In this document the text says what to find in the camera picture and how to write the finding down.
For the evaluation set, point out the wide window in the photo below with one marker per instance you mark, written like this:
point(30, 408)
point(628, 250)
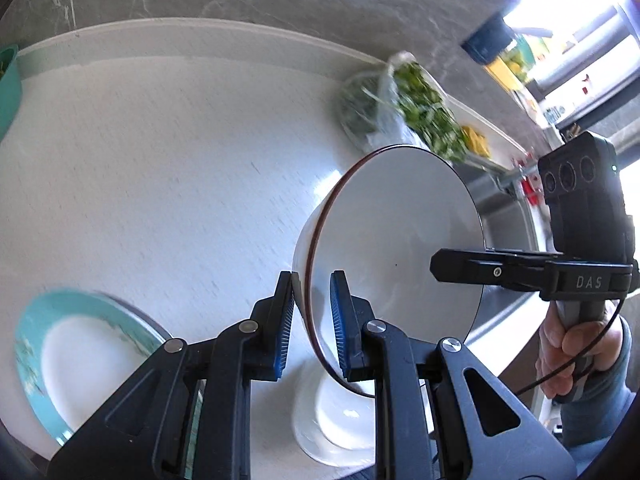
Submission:
point(575, 35)

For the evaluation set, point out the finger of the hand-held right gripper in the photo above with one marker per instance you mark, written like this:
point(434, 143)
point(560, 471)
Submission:
point(465, 267)

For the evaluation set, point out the large white bowl dark rim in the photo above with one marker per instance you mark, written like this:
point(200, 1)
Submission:
point(400, 220)

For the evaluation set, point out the small white bowl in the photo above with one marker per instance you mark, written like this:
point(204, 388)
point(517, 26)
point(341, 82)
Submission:
point(345, 425)

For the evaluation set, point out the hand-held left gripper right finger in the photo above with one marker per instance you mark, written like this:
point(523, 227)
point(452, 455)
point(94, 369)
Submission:
point(337, 325)

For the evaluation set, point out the yellow container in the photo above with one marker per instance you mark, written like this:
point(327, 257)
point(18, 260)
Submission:
point(515, 67)

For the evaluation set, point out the person's right hand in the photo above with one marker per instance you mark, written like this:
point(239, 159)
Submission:
point(575, 340)

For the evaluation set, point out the steel sink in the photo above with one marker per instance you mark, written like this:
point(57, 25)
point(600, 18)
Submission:
point(510, 220)

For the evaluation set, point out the plastic bag of greens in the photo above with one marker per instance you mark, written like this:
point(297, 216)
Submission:
point(425, 115)

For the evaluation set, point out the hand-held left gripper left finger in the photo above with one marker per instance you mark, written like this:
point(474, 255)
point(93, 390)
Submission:
point(284, 325)

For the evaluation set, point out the person's right forearm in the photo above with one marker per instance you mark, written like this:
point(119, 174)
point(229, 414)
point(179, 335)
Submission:
point(600, 410)

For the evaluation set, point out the teal floral plate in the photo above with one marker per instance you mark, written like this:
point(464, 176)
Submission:
point(75, 360)

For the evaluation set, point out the yellow food piece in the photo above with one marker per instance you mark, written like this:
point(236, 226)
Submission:
point(475, 141)

